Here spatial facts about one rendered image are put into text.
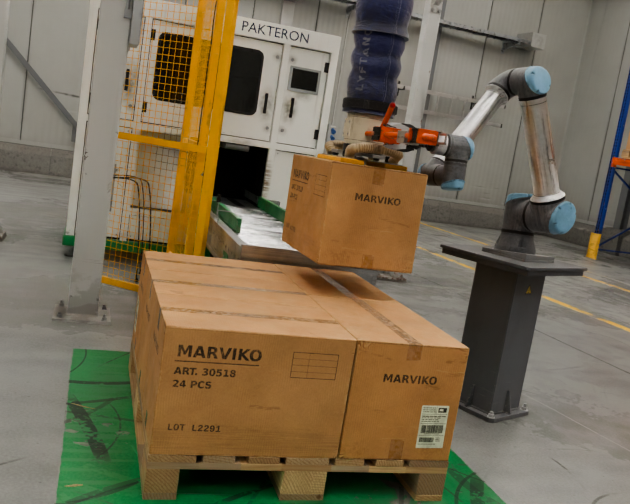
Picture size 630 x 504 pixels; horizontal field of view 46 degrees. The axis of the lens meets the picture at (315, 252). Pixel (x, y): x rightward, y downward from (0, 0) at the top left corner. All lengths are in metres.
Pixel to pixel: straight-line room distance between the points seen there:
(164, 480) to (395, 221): 1.31
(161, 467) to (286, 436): 0.39
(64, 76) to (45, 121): 0.74
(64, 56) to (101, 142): 8.06
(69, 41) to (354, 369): 10.17
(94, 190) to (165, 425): 2.03
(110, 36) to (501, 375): 2.57
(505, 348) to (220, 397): 1.63
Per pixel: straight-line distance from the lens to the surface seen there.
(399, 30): 3.11
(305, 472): 2.45
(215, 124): 4.15
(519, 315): 3.53
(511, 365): 3.60
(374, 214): 2.88
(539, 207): 3.39
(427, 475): 2.61
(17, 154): 11.94
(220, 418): 2.31
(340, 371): 2.35
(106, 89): 4.05
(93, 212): 4.09
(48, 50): 12.07
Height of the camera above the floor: 1.13
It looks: 8 degrees down
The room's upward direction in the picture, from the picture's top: 9 degrees clockwise
